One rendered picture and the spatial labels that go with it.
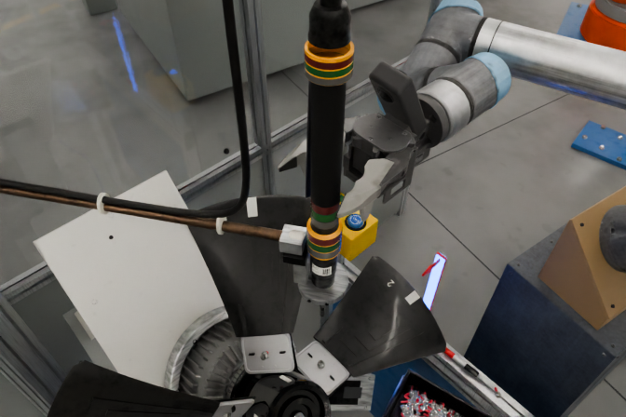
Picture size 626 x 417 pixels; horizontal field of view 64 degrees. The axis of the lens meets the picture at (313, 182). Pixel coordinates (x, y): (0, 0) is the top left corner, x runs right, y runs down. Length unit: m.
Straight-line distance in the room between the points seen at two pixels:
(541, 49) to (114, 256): 0.79
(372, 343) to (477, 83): 0.51
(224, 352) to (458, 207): 2.09
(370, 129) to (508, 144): 2.77
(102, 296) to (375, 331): 0.50
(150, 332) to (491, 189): 2.32
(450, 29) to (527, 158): 2.49
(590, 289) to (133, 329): 0.96
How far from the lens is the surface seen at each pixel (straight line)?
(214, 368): 0.96
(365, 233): 1.26
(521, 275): 1.36
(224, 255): 0.85
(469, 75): 0.70
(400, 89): 0.54
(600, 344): 1.33
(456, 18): 0.84
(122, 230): 0.99
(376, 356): 0.96
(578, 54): 0.82
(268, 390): 0.85
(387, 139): 0.58
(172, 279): 1.02
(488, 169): 3.12
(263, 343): 0.87
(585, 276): 1.27
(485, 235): 2.76
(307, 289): 0.69
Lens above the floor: 2.04
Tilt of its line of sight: 45 degrees down
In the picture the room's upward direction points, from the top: straight up
